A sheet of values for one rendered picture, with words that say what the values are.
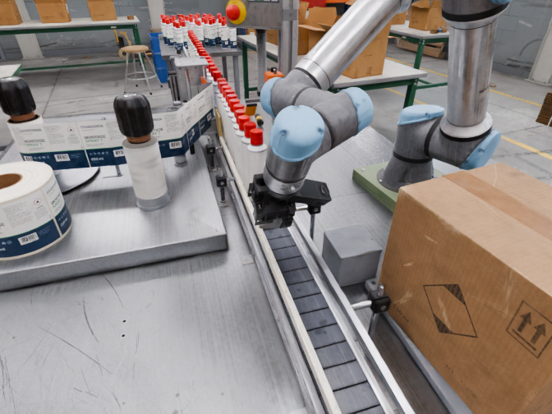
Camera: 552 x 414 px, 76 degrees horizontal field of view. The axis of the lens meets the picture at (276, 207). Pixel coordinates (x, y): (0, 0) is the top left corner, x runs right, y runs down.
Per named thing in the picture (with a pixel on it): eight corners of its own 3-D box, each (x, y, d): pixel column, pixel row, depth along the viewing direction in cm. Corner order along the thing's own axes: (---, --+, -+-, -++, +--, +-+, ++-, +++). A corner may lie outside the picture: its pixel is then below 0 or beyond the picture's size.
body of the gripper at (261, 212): (246, 195, 75) (251, 164, 64) (285, 190, 77) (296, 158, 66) (255, 228, 72) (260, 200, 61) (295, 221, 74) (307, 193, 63)
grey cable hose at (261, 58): (255, 94, 117) (253, 23, 106) (265, 94, 118) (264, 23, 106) (258, 98, 114) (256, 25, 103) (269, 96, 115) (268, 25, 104)
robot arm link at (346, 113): (328, 75, 64) (282, 99, 60) (379, 89, 56) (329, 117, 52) (332, 116, 69) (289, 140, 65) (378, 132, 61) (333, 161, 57)
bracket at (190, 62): (174, 60, 133) (174, 57, 132) (204, 57, 136) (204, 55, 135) (177, 67, 122) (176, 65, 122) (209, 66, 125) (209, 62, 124)
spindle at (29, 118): (34, 167, 113) (-7, 75, 97) (64, 164, 116) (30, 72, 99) (25, 181, 106) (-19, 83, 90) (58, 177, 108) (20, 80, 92)
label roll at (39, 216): (25, 205, 98) (2, 158, 90) (89, 214, 94) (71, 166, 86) (-44, 252, 82) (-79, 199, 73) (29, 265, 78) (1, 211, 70)
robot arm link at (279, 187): (301, 144, 63) (315, 183, 59) (296, 158, 67) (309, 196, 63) (260, 149, 61) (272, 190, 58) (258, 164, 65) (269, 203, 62)
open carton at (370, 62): (311, 70, 269) (315, 14, 248) (364, 62, 289) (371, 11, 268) (342, 81, 241) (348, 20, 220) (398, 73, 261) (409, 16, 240)
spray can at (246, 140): (241, 188, 105) (236, 121, 94) (256, 184, 107) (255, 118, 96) (248, 196, 101) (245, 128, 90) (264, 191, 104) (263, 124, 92)
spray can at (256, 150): (248, 195, 102) (245, 126, 91) (266, 193, 103) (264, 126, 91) (250, 204, 98) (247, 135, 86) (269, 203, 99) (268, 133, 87)
